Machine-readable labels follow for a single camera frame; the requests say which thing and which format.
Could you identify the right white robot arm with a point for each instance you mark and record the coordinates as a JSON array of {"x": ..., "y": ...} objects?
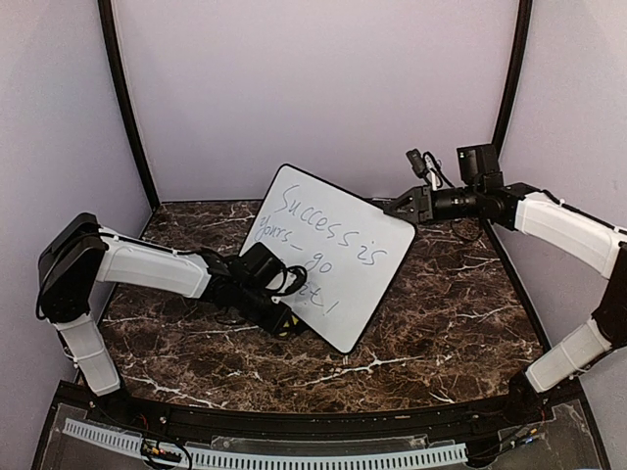
[{"x": 535, "y": 212}]

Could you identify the white slotted cable duct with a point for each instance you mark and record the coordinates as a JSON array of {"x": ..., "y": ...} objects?
[{"x": 235, "y": 453}]

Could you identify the right black frame post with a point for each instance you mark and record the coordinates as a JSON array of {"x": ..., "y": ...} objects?
[{"x": 514, "y": 69}]

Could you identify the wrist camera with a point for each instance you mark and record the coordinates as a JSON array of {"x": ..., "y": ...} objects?
[
  {"x": 424, "y": 168},
  {"x": 293, "y": 279}
]

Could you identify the left black frame post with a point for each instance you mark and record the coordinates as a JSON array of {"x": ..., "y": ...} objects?
[{"x": 113, "y": 52}]

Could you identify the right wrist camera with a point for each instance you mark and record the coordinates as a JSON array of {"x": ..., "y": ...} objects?
[{"x": 424, "y": 168}]

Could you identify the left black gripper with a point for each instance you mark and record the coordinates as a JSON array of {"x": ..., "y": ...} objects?
[{"x": 270, "y": 325}]

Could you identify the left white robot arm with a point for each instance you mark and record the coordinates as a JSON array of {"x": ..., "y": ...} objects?
[{"x": 254, "y": 283}]

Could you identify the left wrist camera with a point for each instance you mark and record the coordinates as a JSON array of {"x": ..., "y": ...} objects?
[{"x": 293, "y": 279}]

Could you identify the white whiteboard black frame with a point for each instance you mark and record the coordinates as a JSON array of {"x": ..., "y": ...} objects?
[{"x": 350, "y": 249}]

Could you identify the black frame post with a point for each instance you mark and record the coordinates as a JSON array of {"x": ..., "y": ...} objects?
[
  {"x": 113, "y": 52},
  {"x": 514, "y": 69}
]

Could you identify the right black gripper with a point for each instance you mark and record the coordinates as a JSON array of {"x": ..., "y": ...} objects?
[{"x": 422, "y": 205}]

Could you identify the black front rail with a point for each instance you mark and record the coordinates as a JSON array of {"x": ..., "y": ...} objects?
[{"x": 472, "y": 420}]

